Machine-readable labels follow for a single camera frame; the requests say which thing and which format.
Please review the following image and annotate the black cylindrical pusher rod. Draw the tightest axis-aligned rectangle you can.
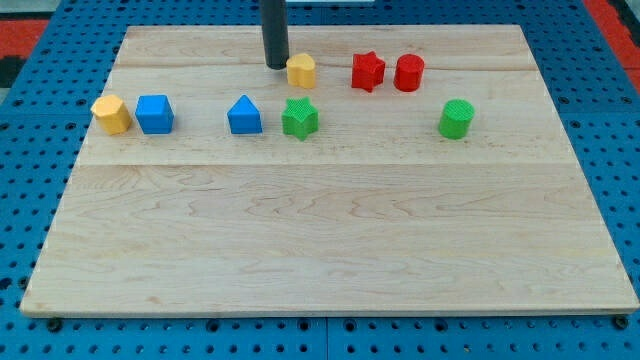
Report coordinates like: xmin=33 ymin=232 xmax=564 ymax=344
xmin=259 ymin=0 xmax=289 ymax=70

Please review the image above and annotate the green star block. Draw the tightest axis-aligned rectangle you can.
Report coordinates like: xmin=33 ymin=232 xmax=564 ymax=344
xmin=281 ymin=97 xmax=319 ymax=141

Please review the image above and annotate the yellow hexagon block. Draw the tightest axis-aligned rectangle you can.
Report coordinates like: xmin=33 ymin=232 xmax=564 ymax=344
xmin=91 ymin=94 xmax=132 ymax=135

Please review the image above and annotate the light wooden board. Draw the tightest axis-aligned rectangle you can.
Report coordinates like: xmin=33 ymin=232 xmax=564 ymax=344
xmin=21 ymin=25 xmax=639 ymax=318

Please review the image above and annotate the red star block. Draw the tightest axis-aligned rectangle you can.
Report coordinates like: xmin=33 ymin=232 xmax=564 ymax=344
xmin=351 ymin=51 xmax=386 ymax=93

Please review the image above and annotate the blue cube block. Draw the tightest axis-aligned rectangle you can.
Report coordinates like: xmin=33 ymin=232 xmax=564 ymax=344
xmin=135 ymin=94 xmax=174 ymax=135

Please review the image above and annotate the yellow heart block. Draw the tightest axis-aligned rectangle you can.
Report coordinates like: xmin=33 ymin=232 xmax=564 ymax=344
xmin=286 ymin=53 xmax=316 ymax=89

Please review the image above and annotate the green cylinder block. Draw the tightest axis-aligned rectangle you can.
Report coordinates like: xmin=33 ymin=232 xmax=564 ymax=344
xmin=438 ymin=99 xmax=475 ymax=140

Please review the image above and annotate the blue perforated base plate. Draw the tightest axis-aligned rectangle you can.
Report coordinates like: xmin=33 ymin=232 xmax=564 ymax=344
xmin=1 ymin=0 xmax=639 ymax=359

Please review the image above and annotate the blue triangle block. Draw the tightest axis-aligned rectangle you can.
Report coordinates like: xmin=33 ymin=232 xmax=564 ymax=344
xmin=227 ymin=94 xmax=263 ymax=135

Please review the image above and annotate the red cylinder block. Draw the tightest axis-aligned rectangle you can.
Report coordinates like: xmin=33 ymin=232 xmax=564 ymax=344
xmin=394 ymin=54 xmax=425 ymax=92

